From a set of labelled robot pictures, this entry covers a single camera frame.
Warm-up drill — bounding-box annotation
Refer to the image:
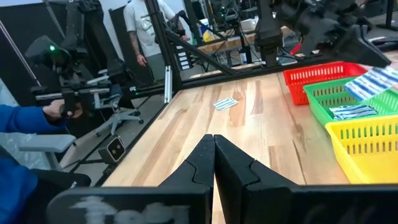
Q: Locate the small black silver camera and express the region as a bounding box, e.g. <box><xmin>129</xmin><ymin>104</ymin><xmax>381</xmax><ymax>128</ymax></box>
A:
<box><xmin>98</xmin><ymin>136</ymin><xmax>127</xmax><ymax>165</ymax></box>

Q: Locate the red plastic slotted basket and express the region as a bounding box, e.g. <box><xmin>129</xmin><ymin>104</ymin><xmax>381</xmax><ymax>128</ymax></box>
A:
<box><xmin>282</xmin><ymin>61</ymin><xmax>369</xmax><ymax>106</ymax></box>

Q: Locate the wooden workbench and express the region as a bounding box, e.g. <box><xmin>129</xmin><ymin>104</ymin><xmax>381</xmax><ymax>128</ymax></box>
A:
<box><xmin>198</xmin><ymin>26</ymin><xmax>299</xmax><ymax>55</ymax></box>

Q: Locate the blue-grey chair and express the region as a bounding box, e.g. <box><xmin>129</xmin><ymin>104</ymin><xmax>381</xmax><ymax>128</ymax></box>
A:
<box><xmin>18</xmin><ymin>134</ymin><xmax>77</xmax><ymax>170</ymax></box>

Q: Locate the red object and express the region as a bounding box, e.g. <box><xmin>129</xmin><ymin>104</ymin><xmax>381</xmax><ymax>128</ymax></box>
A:
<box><xmin>289</xmin><ymin>42</ymin><xmax>302</xmax><ymax>56</ymax></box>

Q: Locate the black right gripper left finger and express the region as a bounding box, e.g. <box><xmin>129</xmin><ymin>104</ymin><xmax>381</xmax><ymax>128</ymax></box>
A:
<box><xmin>46</xmin><ymin>134</ymin><xmax>215</xmax><ymax>224</ymax></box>

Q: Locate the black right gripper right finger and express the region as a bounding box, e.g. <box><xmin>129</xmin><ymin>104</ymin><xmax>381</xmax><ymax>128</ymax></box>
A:
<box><xmin>214</xmin><ymin>134</ymin><xmax>398</xmax><ymax>224</ymax></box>

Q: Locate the yellow bag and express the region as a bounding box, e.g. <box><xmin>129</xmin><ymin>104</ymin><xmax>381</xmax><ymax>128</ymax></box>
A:
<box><xmin>202</xmin><ymin>29</ymin><xmax>217</xmax><ymax>43</ymax></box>

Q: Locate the person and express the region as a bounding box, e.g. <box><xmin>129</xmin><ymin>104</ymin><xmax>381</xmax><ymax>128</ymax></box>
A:
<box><xmin>123</xmin><ymin>0</ymin><xmax>190</xmax><ymax>85</ymax></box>
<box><xmin>0</xmin><ymin>155</ymin><xmax>40</xmax><ymax>224</ymax></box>

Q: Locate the person's forearm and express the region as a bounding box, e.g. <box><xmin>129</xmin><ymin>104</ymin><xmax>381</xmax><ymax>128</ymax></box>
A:
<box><xmin>0</xmin><ymin>104</ymin><xmax>66</xmax><ymax>134</ymax></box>

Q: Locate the yellow plastic slotted basket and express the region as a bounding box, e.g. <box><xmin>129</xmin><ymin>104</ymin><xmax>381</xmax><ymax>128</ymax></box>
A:
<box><xmin>325</xmin><ymin>114</ymin><xmax>398</xmax><ymax>185</ymax></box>

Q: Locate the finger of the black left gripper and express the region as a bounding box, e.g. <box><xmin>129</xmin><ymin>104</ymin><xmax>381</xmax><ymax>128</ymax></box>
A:
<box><xmin>334</xmin><ymin>24</ymin><xmax>392</xmax><ymax>68</ymax></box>

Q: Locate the white office chair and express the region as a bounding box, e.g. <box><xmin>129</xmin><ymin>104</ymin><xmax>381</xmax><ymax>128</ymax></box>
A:
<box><xmin>85</xmin><ymin>68</ymin><xmax>145</xmax><ymax>138</ymax></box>

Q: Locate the green plastic slotted basket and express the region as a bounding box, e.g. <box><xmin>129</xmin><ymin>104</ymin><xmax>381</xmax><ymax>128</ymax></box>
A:
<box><xmin>303</xmin><ymin>76</ymin><xmax>398</xmax><ymax>128</ymax></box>

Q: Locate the black partition panel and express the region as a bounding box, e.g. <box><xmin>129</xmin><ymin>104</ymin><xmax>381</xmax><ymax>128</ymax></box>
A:
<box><xmin>0</xmin><ymin>3</ymin><xmax>75</xmax><ymax>106</ymax></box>

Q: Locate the black leader handle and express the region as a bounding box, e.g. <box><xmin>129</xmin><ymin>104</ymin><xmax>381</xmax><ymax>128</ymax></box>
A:
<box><xmin>60</xmin><ymin>90</ymin><xmax>78</xmax><ymax>119</ymax></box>

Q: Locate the person's hand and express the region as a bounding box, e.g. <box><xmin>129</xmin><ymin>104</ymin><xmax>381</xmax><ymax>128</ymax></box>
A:
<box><xmin>42</xmin><ymin>98</ymin><xmax>84</xmax><ymax>121</ymax></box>

